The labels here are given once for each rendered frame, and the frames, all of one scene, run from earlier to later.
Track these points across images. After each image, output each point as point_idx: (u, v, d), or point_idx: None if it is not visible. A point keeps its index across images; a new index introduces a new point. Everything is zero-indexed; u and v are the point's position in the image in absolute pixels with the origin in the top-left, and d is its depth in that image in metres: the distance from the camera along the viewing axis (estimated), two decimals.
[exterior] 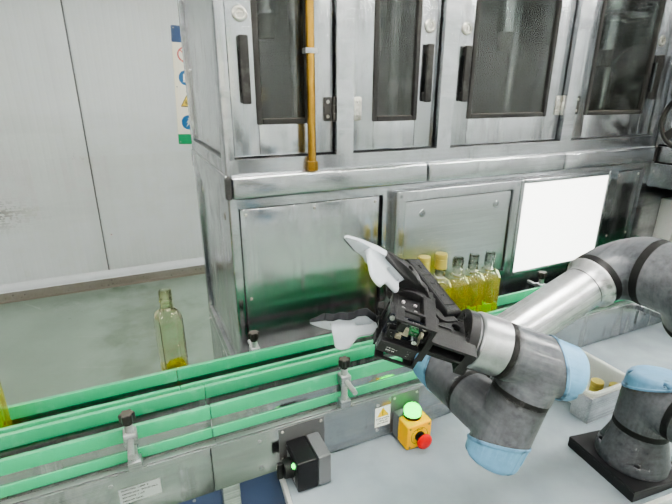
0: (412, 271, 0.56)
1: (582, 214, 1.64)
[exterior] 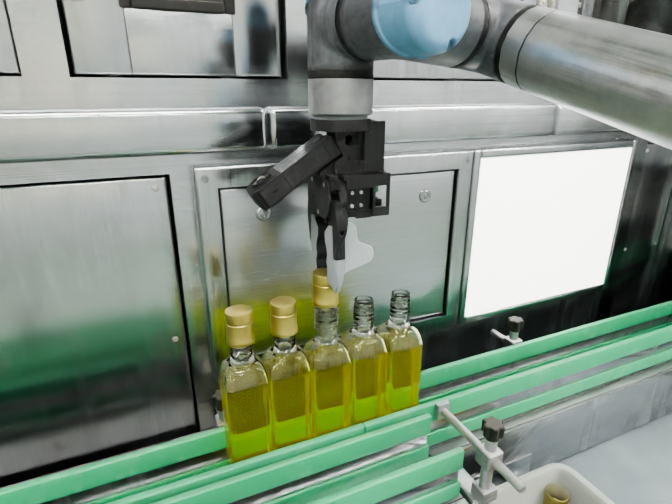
0: (345, 230, 0.53)
1: (587, 215, 0.96)
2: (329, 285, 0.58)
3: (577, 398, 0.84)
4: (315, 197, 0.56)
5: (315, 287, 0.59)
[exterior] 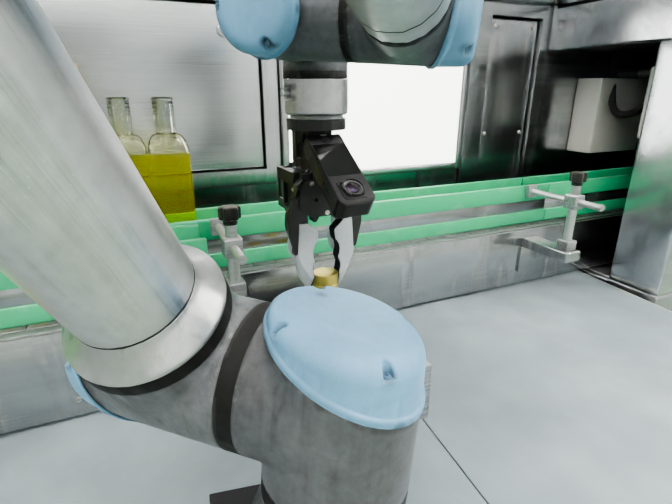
0: None
1: (424, 81, 0.95)
2: None
3: (392, 246, 0.84)
4: (321, 200, 0.55)
5: None
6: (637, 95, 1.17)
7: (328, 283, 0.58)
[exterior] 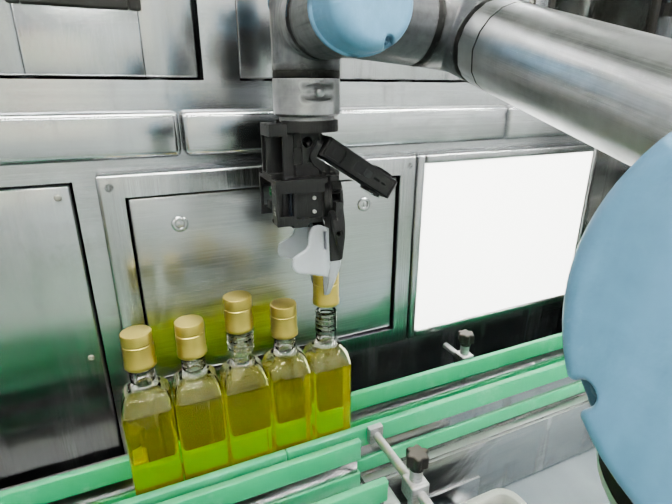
0: None
1: (546, 222, 0.91)
2: (239, 310, 0.54)
3: (530, 417, 0.80)
4: None
5: (225, 312, 0.55)
6: None
7: (296, 308, 0.59)
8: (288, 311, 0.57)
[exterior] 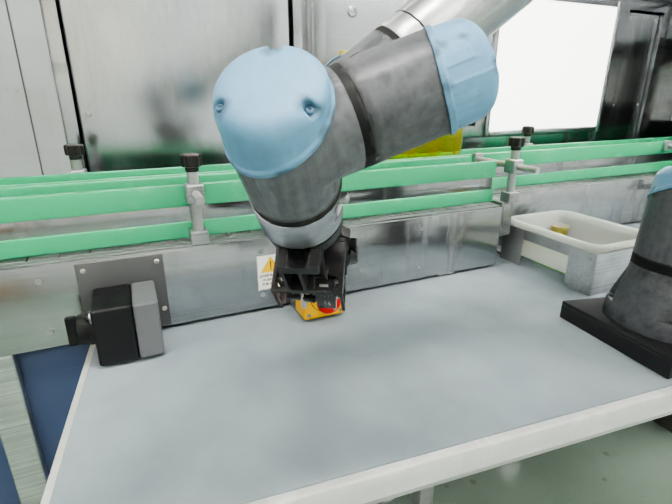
0: None
1: (583, 61, 1.23)
2: None
3: (575, 183, 1.12)
4: None
5: None
6: None
7: None
8: None
